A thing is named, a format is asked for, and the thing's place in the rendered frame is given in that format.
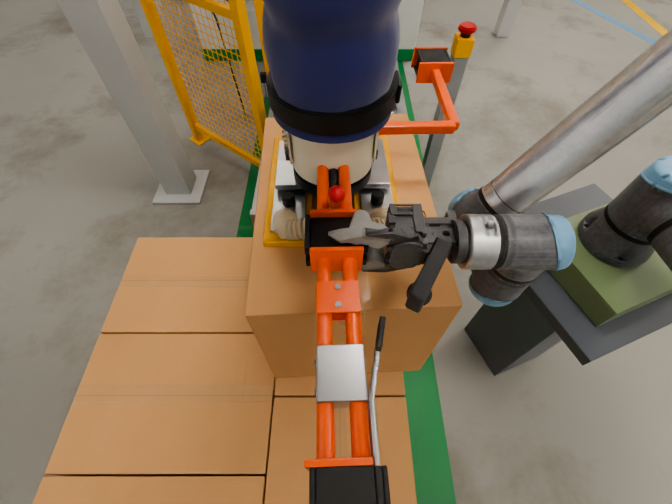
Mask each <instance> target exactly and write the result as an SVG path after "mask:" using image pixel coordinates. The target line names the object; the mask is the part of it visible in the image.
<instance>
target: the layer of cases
mask: <svg viewBox="0 0 672 504"><path fill-rule="evenodd" d="M252 242H253V237H178V238H138V239H137V242H136V244H135V247H134V250H133V252H132V255H131V257H130V260H129V262H128V265H127V267H126V270H125V272H124V275H123V277H122V280H121V282H120V285H119V287H118V290H117V292H116V295H115V297H114V300H113V302H112V305H111V307H110V310H109V312H108V315H107V317H106V320H105V322H104V325H103V327H102V330H101V333H103V334H100V335H99V337H98V340H97V342H96V345H95V347H94V350H93V352H92V355H91V357H90V360H89V362H88V365H87V367H86V370H85V373H84V375H83V378H82V380H81V383H80V385H79V388H78V390H77V393H76V395H75V398H74V400H73V403H72V405H71V408H70V410H69V413H68V415H67V418H66V420H65V423H64V425H63V428H62V430H61V433H60V435H59V438H58V440H57V443H56V445H55V448H54V450H53V453H52V455H51V458H50V460H49V463H48V465H47V468H46V470H45V474H47V475H63V476H44V477H43V478H42V480H41V483H40V485H39V488H38V490H37V493H36V496H35V498H34V501H33V503H32V504H309V471H308V470H307V469H306V468H305V467H304V460H305V459H316V395H314V389H315V388H316V376H306V377H287V378H275V376H274V374H273V372H272V370H271V368H270V366H269V363H268V361H267V359H266V357H265V355H264V353H263V351H262V349H261V347H260V345H259V343H258V341H257V339H256V337H255V335H254V333H253V331H252V329H251V327H250V325H249V323H248V321H247V319H246V317H245V310H246V300H247V290H248V281H249V271H250V261H251V252H252ZM404 396H405V386H404V377H403V371H397V372H379V373H378V376H377V384H376V391H375V399H374V400H375V407H376V418H377V430H378V441H379V453H380V464H381V466H383V465H386V466H387V469H388V479H389V489H390V500H391V504H417V498H416V489H415V480H414V470H413V461H412V452H411V442H410V433H409V424H408V414H407V405H406V398H405V397H404ZM334 416H335V457H336V458H352V453H351V432H350V411H349V408H347V409H334Z"/></svg>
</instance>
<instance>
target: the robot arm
mask: <svg viewBox="0 0 672 504"><path fill-rule="evenodd" d="M671 107H672V29H671V30H669V31H668V32H667V33H666V34H665V35H664V36H662V37H661V38H660V39H659V40H658V41H656V42H655V43H654V44H653V45H652V46H650V47H649V48H648V49H647V50H646V51H645V52H643V53H642V54H641V55H640V56H639V57H637V58H636V59H635V60H634V61H633V62H631V63H630V64H629V65H628V66H627V67H626V68H624V69H623V70H622V71H621V72H620V73H618V74H617V75H616V76H615V77H614V78H612V79H611V80H610V81H609V82H608V83H607V84H605V85H604V86H603V87H602V88H601V89H599V90H598V91H597V92H596V93H595V94H593V95H592V96H591V97H590V98H589V99H588V100H586V101H585V102H584V103H583V104H582V105H580V106H579V107H578V108H577V109H576V110H574V111H573V112H572V113H571V114H570V115H569V116H567V117H566V118H565V119H564V120H563V121H561V122H560V123H559V124H558V125H557V126H555V127H554V128H553V129H552V130H551V131H550V132H548V133H547V134H546V135H545V136H544V137H542V138H541V139H540V140H539V141H538V142H536V143H535V144H534V145H533V146H532V147H531V148H529V149H528V150H527V151H526V152H525V153H523V154H522V155H521V156H520V157H519V158H517V159H516V160H515V161H514V162H513V163H512V164H510V165H509V166H508V167H507V168H506V169H504V170H503V171H502V172H501V173H500V174H498V175H497V176H496V177H495V178H494V179H493V180H491V181H490V182H489V183H487V184H485V185H483V186H482V187H481V188H480V187H472V188H468V189H466V190H464V191H463V192H461V193H459V194H457V195H456V196H455V197H454V198H453V199H452V200H451V202H450V204H449V206H448V211H446V214H445V216H444V217H426V214H425V212H424V211H423V210H422V205H421V204H389V207H388V211H387V216H386V222H385V225H383V224H379V223H375V222H373V221H372V220H371V218H370V217H369V215H368V213H367V212H366V211H364V210H356V211H355V212H354V214H353V217H352V220H351V223H350V226H349V228H342V229H337V230H333V231H329V232H328V236H329V237H331V238H332V239H334V240H336V241H337V242H339V243H341V244H342V243H352V244H354V245H359V244H363V245H368V246H369V249H368V253H367V263H366V265H362V270H361V271H363V272H391V271H395V270H402V269H406V268H413V267H415V266H417V265H420V264H424V265H423V267H422V269H421V271H420V273H419V275H418V277H417V279H416V280H415V282H413V283H412V284H410V285H409V287H408V288H407V292H406V295H407V300H406V303H405V306H406V308H408V309H410V310H412V311H414V312H416V313H419V312H420V311H421V309H422V307H423V305H424V306H425V305H427V304H428V303H429V302H430V300H431V298H432V290H431V289H432V287H433V285H434V283H435V281H436V279H437V277H438V275H439V273H440V271H441V269H442V266H443V264H444V262H445V260H446V258H447V259H448V261H449V262H450V263H451V264H458V266H459V267H460V268H461V269H463V270H471V272H472V274H471V275H470V277H469V288H470V291H471V293H472V294H473V296H474V297H475V298H476V299H477V300H479V301H480V302H482V303H484V304H486V305H489V306H494V307H501V306H505V305H508V304H509V303H511V302H512V301H514V300H516V299H517V298H518V297H519V296H520V295H521V293H522V292H523V291H524V290H525V289H526V288H527V287H528V286H529V285H530V284H531V283H532V282H533V281H534V280H535V279H536V278H537V277H538V276H539V275H540V274H541V273H542V272H543V271H545V270H553V271H558V270H562V269H565V268H567V267H568V266H569V265H570V264H571V263H572V261H573V259H574V256H575V252H576V237H575V233H574V230H573V227H572V225H571V224H570V222H569V221H568V220H567V219H566V218H565V217H563V216H561V215H553V214H546V213H541V214H521V213H523V212H524V211H525V210H527V209H528V208H530V207H531V206H532V205H534V204H535V203H537V202H538V201H539V200H541V199H542V198H544V197H545V196H547V195H548V194H549V193H551V192H552V191H554V190H555V189H556V188H558V187H559V186H561V185H562V184H563V183H565V182H566V181H568V180H569V179H571V178H572V177H573V176H575V175H576V174H578V173H579V172H580V171H582V170H583V169H585V168H586V167H587V166H589V165H590V164H592V163H593V162H595V161H596V160H597V159H599V158H600V157H602V156H603V155H604V154H606V153H607V152H609V151H610V150H611V149H613V148H614V147H616V146H617V145H619V144H620V143H621V142H623V141H624V140H626V139H627V138H628V137H630V136H631V135H633V134H634V133H635V132H637V131H638V130H640V129H641V128H643V127H644V126H645V125H647V124H648V123H650V122H651V121H652V120H654V119H655V118H657V117H658V116H660V115H661V114H662V113H664V112H665V111H667V110H668V109H669V108H671ZM397 206H412V207H397ZM423 212H424V214H425V217H424V215H423ZM578 236H579V239H580V241H581V243H582V244H583V246H584V247H585V248H586V249H587V250H588V251H589V252H590V253H591V254H592V255H593V256H595V257H596V258H597V259H599V260H601V261H603V262H604V263H607V264H609V265H612V266H615V267H620V268H634V267H637V266H640V265H641V264H643V263H644V262H646V261H647V260H648V259H649V258H650V257H651V256H652V254H653V253H654V251H656V252H657V253H658V255H659V256H660V257H661V258H662V260H663V261H664V262H665V264H666V265H667V266H668V268H669V269H670V270H671V271H672V155H671V156H665V157H662V158H659V159H657V160H656V161H654V162H653V163H652V164H651V165H650V166H648V167H647V168H645V169H644V170H642V172H641V173H640V174H639V175H638V176H637V177H636V178H635V179H634V180H633V181H632V182H631V183H630V184H629V185H628V186H627V187H626V188H625V189H624V190H623V191H622V192H620V193H619V194H618V195H617V196H616V197H615V198H614V199H613V200H612V201H611V202H610V203H609V204H608V205H607V206H604V207H602V208H600V209H597V210H595V211H592V212H590V213H589V214H587V215H586V216H585V217H584V218H583V219H582V220H581V221H580V223H579V225H578ZM384 246H387V253H386V254H385V250H384V249H383V248H382V247H384ZM384 255H385V256H384Z"/></svg>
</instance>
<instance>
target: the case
mask: <svg viewBox="0 0 672 504"><path fill-rule="evenodd" d="M282 135H283V133H282V127H280V125H279V124H278V123H277V122H276V120H275V118H265V126H264V135H263V145H262V155H261V164H260V174H259V184H258V194H257V203H256V213H255V223H254V232H253V242H252V252H251V261H250V271H249V281H248V290H247V300H246V310H245V317H246V319H247V321H248V323H249V325H250V327H251V329H252V331H253V333H254V335H255V337H256V339H257V341H258V343H259V345H260V347H261V349H262V351H263V353H264V355H265V357H266V359H267V361H268V363H269V366H270V368H271V370H272V372H273V374H274V376H275V378H287V377H306V376H316V366H314V360H315V359H316V346H317V313H316V282H317V271H314V272H312V271H311V266H306V254H305V251H304V246H300V247H264V245H263V235H264V226H265V217H266V208H267V200H268V191H269V182H270V173H271V164H272V155H273V147H274V138H275V137H282ZM386 136H387V139H388V145H389V151H390V156H391V162H392V167H393V173H394V179H395V184H396V190H397V195H398V201H399V204H421V205H422V210H423V211H424V212H425V214H426V217H437V215H436V211H435V208H434V204H433V201H432V197H431V194H430V191H429V187H428V184H427V180H426V177H425V173H424V170H423V166H422V163H421V160H420V156H419V153H418V149H417V146H416V142H415V139H414V135H413V134H403V135H386ZM424 212H423V215H424V217H425V214H424ZM423 265H424V264H420V265H417V266H415V267H413V268H406V269H402V270H395V271H391V272H363V271H361V270H360V271H357V274H358V281H359V289H360V302H361V312H360V314H361V327H362V341H363V345H364V354H365V359H366V365H365V367H366V373H372V366H373V359H374V350H375V342H376V335H377V327H378V323H379V319H380V316H383V317H386V321H385V329H384V338H383V346H382V350H381V354H380V361H379V369H378V373H379V372H397V371H415V370H420V369H421V368H422V366H423V365H424V363H425V362H426V360H427V359H428V357H429V356H430V354H431V353H432V351H433V350H434V348H435V347H436V345H437V344H438V342H439V341H440V339H441V338H442V336H443V335H444V333H445V332H446V330H447V329H448V327H449V325H450V324H451V322H452V321H453V319H454V318H455V316H456V315H457V313H458V312H459V310H460V309H461V307H462V305H463V304H462V301H461V297H460V294H459V291H458V287H457V284H456V280H455V277H454V273H453V270H452V266H451V263H450V262H449V261H448V259H447V258H446V260H445V262H444V264H443V266H442V269H441V271H440V273H439V275H438V277H437V279H436V281H435V283H434V285H433V287H432V289H431V290H432V298H431V300H430V302H429V303H428V304H427V305H425V306H424V305H423V307H422V309H421V311H420V312H419V313H416V312H414V311H412V310H410V309H408V308H406V306H405V303H406V300H407V295H406V292H407V288H408V287H409V285H410V284H412V283H413V282H415V280H416V279H417V277H418V275H419V273H420V271H421V269H422V267H423ZM332 335H333V345H339V344H346V327H345V321H332Z"/></svg>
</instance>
